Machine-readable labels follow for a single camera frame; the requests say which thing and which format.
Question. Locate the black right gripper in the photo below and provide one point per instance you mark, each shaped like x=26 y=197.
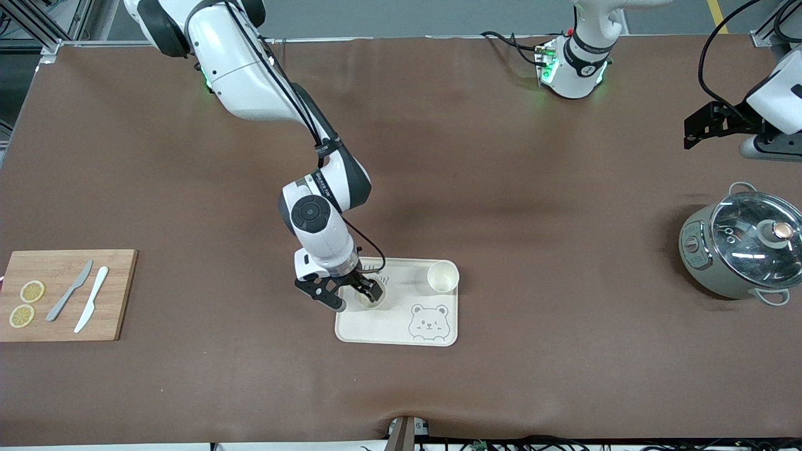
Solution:
x=361 y=280

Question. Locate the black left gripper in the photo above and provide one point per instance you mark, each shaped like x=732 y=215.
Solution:
x=734 y=119

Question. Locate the white plastic cup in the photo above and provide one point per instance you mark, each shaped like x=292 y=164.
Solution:
x=371 y=303
x=443 y=279

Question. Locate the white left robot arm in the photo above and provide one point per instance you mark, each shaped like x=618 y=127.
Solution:
x=579 y=69

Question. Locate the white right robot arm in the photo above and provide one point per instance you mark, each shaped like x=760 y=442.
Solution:
x=319 y=238

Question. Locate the cream tray with bear print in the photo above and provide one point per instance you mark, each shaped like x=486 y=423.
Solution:
x=388 y=326

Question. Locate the glass pot lid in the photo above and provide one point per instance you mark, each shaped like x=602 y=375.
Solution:
x=745 y=250

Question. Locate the brown table mat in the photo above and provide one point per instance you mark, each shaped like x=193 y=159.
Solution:
x=401 y=156

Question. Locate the grey cooking pot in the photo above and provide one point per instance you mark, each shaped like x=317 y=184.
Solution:
x=702 y=269

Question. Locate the bamboo cutting board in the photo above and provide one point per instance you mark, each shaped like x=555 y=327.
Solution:
x=119 y=300

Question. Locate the white plastic knife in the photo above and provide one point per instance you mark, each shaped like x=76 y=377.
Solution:
x=94 y=294

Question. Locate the grey plastic knife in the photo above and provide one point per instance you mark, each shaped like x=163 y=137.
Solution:
x=69 y=291

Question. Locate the yellow lemon slice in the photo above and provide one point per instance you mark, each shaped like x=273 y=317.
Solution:
x=22 y=316
x=32 y=291

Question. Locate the aluminium frame profile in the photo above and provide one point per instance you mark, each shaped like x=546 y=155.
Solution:
x=47 y=45
x=767 y=31

